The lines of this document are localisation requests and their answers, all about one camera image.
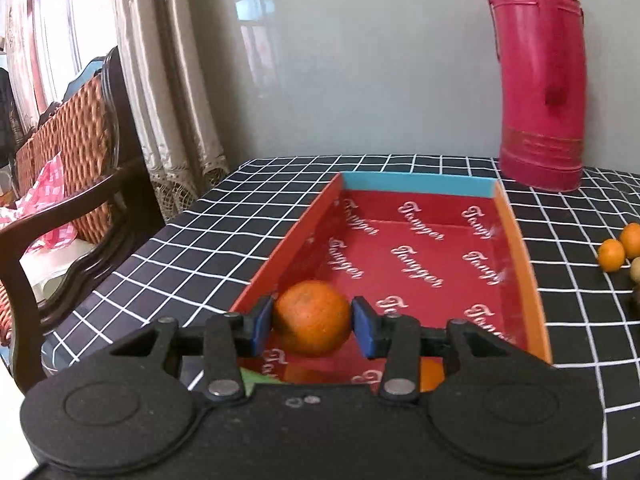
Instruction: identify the large orange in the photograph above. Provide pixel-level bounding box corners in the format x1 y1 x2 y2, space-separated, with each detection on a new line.
272 280 352 358

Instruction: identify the small orange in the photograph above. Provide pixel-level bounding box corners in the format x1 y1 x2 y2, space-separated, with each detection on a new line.
620 222 640 261
597 238 626 273

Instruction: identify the small orange back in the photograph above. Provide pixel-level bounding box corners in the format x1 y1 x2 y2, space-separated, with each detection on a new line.
620 222 640 261

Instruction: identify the pale longan fruit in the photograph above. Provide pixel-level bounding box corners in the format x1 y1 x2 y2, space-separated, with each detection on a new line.
629 257 640 284

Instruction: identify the black white grid tablecloth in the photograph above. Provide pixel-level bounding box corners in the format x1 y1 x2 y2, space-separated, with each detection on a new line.
41 154 639 479

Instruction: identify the colourful cardboard box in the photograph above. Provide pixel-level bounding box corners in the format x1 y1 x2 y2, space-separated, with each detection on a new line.
234 171 552 361

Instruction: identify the wooden sofa with woven cushion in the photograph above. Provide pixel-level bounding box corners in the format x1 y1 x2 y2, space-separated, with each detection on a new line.
1 48 165 393

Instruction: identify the pink checkered cloth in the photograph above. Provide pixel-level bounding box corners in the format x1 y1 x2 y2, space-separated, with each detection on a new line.
0 153 77 252

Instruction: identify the beige lace curtain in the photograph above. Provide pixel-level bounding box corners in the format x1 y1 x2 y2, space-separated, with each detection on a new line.
115 0 229 219

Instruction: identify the red thermos flask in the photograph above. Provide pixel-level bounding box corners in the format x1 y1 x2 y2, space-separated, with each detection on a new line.
488 0 587 192

